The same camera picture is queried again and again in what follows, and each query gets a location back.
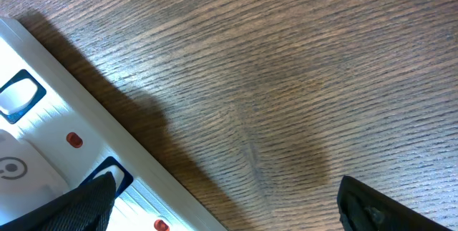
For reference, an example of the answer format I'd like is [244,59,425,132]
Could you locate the white power strip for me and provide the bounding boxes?
[1,18,223,230]

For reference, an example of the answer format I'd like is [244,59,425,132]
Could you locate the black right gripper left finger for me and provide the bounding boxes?
[1,172,116,231]

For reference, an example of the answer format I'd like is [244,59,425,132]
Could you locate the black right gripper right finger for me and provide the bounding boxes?
[337,176,450,231]

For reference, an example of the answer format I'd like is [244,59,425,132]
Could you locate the white USB wall charger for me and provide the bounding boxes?
[1,130,69,225]

